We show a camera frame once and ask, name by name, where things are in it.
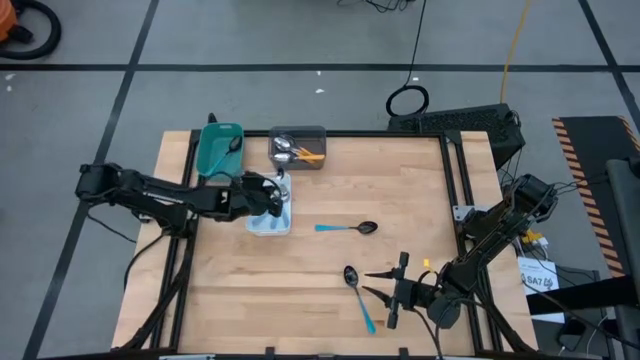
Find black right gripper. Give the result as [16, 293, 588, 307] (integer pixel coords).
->
[360, 251, 442, 330]

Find white plastic bin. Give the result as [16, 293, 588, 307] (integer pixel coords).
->
[244, 171, 294, 237]

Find teal plastic bin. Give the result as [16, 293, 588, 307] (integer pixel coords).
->
[195, 122, 246, 183]

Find grey transparent plastic bin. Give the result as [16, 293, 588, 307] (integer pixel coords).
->
[268, 124, 328, 172]

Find white printed label sheet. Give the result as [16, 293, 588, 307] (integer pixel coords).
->
[517, 256, 566, 324]

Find white power strip yellow plugs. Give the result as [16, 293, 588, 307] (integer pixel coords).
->
[519, 228, 550, 251]

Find black computer case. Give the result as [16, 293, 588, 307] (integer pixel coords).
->
[387, 103, 527, 171]

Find black mat hazard stripes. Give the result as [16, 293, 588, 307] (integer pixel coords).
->
[552, 115, 640, 279]

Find dark grey equipment cart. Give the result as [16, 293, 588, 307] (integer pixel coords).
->
[605, 157, 640, 360]

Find orange shop vacuum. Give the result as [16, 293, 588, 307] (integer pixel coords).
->
[0, 0, 21, 44]

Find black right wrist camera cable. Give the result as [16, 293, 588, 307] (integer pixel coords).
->
[412, 305, 447, 360]

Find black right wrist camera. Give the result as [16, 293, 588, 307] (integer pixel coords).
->
[427, 293, 464, 330]

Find silver metal bracket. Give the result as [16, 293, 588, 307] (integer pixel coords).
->
[452, 204, 482, 222]

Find black aluminium table frame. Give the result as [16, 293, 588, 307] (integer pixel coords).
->
[112, 112, 539, 360]

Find black coiled hanging cable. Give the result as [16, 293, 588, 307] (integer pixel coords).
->
[384, 0, 430, 119]

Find black vacuum hose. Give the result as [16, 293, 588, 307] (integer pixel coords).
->
[0, 0, 63, 61]

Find yellow hanging cable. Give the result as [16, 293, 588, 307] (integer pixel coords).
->
[499, 0, 532, 105]

